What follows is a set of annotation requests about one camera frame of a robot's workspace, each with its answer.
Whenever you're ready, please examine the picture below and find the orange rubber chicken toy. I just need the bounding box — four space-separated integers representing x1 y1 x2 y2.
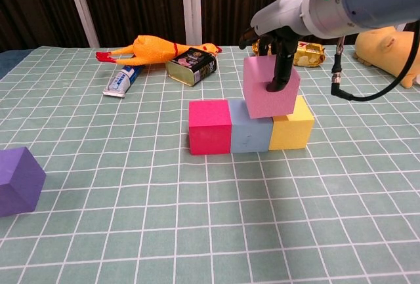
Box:
95 35 223 67

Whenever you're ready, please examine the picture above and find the pink foam cube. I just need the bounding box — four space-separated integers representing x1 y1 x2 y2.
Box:
243 54 301 119

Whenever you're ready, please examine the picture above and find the red foam cube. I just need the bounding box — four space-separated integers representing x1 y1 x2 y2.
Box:
188 99 233 156

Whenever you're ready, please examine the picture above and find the gold biscuit packet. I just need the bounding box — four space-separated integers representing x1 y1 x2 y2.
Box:
251 39 327 68

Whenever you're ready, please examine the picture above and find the yellow foam cube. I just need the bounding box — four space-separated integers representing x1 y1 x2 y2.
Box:
268 95 315 151

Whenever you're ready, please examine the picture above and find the green checkered tablecloth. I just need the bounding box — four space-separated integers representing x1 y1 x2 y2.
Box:
0 45 420 284

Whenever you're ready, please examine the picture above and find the dark blue table pad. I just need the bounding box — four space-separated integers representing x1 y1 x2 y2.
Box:
0 46 43 80

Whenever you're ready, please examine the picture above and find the yellow plush animal toy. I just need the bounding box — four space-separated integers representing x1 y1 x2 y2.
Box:
352 26 420 89

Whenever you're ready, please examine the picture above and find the purple foam cube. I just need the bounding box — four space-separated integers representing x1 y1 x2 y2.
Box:
0 146 47 218

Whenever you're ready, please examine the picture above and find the blue foam cube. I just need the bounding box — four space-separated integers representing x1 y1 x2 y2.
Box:
228 98 275 153

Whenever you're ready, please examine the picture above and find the black pleated curtain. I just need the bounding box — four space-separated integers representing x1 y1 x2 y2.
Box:
0 0 420 52

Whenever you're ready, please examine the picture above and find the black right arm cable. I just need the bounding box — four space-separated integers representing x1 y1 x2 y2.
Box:
330 18 420 102

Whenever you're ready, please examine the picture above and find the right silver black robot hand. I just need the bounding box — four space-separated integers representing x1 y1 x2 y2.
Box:
238 0 312 93

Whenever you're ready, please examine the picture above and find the white blue toothpaste tube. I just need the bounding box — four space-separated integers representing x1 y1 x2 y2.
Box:
102 64 146 98

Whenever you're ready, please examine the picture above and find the black rectangular tin can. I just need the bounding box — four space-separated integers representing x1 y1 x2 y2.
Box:
165 47 218 87

